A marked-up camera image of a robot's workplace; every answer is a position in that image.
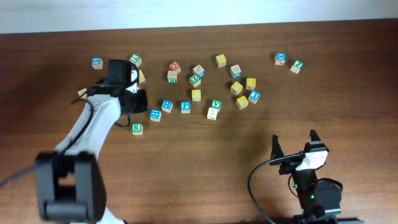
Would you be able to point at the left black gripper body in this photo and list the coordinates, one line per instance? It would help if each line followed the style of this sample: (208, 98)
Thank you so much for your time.
(140, 102)

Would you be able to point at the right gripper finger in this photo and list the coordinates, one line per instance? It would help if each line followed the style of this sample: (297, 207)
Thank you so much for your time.
(314, 138)
(276, 152)

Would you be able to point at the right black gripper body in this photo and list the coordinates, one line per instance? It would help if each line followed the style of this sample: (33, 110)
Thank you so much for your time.
(290, 164)

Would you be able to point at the green R block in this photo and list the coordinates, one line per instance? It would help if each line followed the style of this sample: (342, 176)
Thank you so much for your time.
(137, 129)

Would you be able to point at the yellow C block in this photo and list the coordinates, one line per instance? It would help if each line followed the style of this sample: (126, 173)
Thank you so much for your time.
(196, 95)

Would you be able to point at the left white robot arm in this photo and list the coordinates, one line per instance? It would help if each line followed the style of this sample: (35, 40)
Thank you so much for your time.
(69, 185)

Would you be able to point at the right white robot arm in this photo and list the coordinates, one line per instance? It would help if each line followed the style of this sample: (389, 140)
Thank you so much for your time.
(319, 198)

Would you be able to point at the blue block lower left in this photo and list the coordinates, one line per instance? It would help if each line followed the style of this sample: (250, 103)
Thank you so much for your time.
(155, 115)

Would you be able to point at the yellow block right of pair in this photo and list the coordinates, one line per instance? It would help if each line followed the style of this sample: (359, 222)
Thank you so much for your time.
(141, 76)

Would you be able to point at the blue H block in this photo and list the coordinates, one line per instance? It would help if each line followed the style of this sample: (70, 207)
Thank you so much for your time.
(167, 106)

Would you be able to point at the green L block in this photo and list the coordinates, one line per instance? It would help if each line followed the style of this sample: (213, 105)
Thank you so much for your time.
(136, 60)

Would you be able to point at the plain block green side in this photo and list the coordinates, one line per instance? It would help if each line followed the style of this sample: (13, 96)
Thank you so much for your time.
(172, 76)

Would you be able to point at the red side wooden block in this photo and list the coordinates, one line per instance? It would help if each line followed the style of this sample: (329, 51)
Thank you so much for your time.
(82, 93)

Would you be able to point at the blue S block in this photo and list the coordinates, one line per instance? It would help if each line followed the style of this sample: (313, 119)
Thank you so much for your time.
(97, 63)

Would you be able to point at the blue P block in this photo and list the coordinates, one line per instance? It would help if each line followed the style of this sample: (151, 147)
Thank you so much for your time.
(185, 107)

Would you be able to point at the red C block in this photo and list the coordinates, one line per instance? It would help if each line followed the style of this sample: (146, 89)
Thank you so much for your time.
(175, 67)

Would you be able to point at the yellow G block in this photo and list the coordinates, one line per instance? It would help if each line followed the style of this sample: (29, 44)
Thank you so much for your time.
(242, 102)

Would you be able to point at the blue T block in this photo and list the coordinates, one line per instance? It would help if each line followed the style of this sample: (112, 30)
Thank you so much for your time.
(254, 96)

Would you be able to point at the green Z block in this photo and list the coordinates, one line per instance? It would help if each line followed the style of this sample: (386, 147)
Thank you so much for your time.
(195, 80)

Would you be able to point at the yellow S block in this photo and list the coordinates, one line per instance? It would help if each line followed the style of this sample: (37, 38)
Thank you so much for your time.
(250, 83)

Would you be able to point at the plain block blue side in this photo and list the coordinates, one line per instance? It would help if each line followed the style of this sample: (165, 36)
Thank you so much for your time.
(199, 71)

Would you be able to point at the plain wooden block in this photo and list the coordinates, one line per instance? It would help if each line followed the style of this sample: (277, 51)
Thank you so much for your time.
(212, 113)

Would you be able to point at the yellow K block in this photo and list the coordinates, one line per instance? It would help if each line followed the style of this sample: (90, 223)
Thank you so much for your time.
(236, 88)

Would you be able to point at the green J block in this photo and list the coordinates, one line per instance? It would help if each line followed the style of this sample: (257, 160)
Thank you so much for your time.
(297, 66)

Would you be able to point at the green V block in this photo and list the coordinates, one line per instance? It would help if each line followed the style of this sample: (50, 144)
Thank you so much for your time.
(216, 104)

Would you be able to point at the blue X block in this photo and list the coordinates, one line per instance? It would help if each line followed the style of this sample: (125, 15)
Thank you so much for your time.
(280, 58)

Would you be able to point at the blue D block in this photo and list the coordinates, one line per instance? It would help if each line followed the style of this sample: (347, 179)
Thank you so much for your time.
(235, 71)

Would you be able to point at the yellow top block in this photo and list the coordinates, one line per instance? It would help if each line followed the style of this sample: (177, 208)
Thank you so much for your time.
(220, 60)

